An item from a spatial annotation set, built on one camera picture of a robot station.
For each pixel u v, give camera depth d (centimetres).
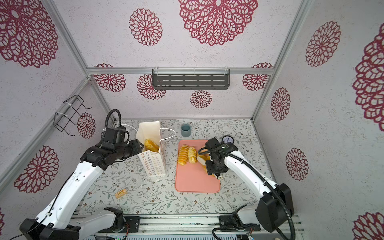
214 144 65
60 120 72
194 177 91
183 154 95
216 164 65
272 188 41
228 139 106
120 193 83
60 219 38
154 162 80
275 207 40
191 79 95
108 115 56
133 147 66
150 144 92
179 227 74
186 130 106
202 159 86
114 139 53
